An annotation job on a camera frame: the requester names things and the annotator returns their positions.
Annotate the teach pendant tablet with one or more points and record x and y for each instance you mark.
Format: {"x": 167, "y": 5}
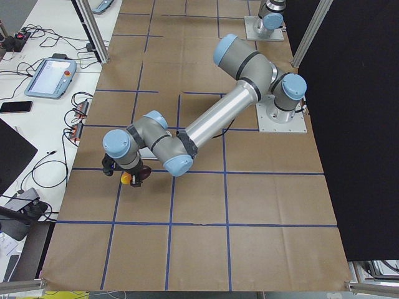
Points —
{"x": 51, "y": 79}

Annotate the black smartphone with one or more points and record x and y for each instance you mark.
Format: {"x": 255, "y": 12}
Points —
{"x": 16, "y": 107}

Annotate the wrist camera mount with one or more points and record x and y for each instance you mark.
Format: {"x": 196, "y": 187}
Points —
{"x": 108, "y": 165}

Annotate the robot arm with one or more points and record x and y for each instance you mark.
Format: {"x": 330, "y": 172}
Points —
{"x": 256, "y": 78}
{"x": 270, "y": 15}

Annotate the grey usb hub box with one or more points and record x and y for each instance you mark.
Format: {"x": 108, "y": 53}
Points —
{"x": 76, "y": 132}

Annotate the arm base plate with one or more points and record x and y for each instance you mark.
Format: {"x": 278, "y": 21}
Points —
{"x": 255, "y": 30}
{"x": 271, "y": 119}

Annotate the red yellow mango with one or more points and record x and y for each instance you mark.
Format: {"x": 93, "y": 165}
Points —
{"x": 144, "y": 173}

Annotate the aluminium frame post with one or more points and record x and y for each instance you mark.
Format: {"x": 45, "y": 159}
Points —
{"x": 87, "y": 20}

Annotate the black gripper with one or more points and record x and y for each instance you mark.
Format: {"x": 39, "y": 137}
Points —
{"x": 139, "y": 173}

